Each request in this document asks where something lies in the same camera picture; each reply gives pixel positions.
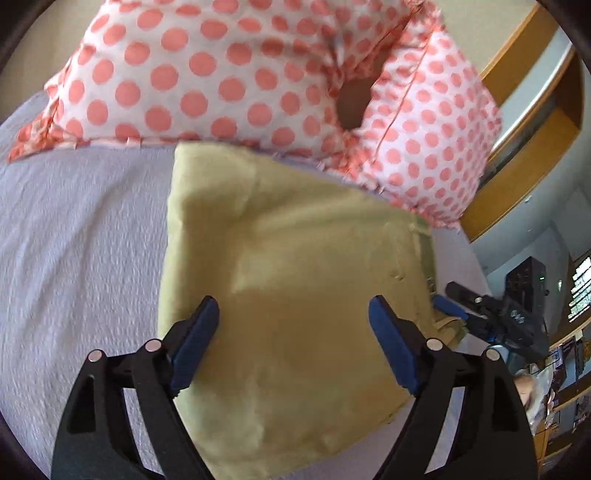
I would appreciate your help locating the wooden door frame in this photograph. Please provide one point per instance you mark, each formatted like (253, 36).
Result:
(537, 78)

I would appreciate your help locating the large pink polka-dot pillow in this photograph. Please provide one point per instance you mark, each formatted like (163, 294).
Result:
(261, 73)

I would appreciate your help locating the black electronic box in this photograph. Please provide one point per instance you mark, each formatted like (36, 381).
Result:
(526, 283)

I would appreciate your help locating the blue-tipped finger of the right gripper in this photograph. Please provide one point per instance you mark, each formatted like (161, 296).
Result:
(449, 307)

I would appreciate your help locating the lavender bed sheet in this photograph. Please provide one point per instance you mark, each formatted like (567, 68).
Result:
(83, 238)

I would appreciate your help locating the small pink polka-dot pillow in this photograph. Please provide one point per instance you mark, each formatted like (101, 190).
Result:
(429, 128)

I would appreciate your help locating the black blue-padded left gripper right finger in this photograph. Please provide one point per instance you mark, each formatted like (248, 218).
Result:
(493, 439)

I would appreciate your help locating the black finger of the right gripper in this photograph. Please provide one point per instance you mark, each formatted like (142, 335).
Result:
(470, 299)

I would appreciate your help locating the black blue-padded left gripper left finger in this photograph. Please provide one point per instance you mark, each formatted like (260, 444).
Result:
(94, 439)

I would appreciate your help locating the khaki pants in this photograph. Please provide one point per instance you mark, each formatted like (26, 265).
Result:
(294, 382)

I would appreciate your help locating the person's right hand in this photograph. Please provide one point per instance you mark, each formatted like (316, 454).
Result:
(531, 394)

